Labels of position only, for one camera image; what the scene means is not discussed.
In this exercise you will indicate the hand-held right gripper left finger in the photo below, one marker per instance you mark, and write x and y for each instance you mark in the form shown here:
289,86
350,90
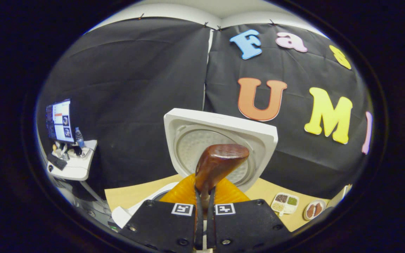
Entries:
199,225

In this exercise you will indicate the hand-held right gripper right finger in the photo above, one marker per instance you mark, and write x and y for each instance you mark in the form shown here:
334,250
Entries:
210,225

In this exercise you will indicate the brown wooden spoon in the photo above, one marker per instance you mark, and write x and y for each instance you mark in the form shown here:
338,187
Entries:
220,160

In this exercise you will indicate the white rice cooker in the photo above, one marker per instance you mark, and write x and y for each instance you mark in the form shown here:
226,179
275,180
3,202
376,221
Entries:
223,123

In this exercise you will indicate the white divided dish of beans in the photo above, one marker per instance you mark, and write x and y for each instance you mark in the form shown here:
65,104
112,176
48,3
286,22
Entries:
285,203

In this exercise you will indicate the brown meat piece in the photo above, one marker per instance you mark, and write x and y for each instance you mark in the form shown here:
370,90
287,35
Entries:
310,211
318,209

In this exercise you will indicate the white round plate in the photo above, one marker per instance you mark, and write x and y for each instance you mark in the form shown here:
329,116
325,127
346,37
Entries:
323,207

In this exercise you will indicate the white side table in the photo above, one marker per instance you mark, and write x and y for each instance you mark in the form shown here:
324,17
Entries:
79,168

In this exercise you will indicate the blue water bottle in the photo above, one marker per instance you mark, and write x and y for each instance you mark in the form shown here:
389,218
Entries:
79,137

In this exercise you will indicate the black backdrop cloth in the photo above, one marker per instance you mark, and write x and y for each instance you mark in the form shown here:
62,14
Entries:
135,88

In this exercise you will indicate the black keyboard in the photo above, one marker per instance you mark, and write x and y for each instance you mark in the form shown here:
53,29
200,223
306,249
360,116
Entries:
57,162

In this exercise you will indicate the computer monitor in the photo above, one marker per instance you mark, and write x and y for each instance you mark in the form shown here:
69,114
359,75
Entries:
60,121

